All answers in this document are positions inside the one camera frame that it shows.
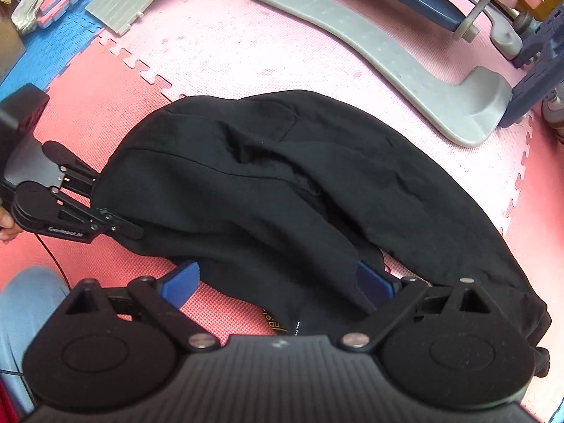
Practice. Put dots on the light green mat piece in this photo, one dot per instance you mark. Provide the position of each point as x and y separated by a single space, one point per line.
374 39

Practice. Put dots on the blue foam mat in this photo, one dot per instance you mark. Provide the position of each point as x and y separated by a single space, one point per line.
53 48

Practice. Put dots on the red cloth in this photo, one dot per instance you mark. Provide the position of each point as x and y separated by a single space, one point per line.
6 398

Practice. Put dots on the person's left hand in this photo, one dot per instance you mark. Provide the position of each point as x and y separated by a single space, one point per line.
6 225

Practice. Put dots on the dark blue foam block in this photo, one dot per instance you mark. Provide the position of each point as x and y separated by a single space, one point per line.
537 61

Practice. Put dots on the grey metal post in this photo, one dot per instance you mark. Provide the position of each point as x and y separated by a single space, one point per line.
480 4

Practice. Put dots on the red foam mat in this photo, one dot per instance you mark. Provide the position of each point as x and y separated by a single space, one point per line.
88 97

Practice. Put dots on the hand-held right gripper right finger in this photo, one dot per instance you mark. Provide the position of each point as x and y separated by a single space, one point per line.
374 288

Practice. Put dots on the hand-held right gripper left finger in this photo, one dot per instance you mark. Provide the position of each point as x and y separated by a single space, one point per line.
180 284

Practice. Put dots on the grey object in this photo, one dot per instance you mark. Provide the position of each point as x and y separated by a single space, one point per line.
555 114

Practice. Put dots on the light pink foam mat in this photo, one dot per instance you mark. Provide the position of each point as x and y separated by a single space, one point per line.
544 229
220 53

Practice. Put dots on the person's left leg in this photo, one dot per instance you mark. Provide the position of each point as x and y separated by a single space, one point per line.
26 313

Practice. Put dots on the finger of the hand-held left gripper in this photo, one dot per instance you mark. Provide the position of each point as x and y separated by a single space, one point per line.
119 227
75 176

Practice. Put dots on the black pants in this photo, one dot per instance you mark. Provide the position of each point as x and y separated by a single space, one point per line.
264 185

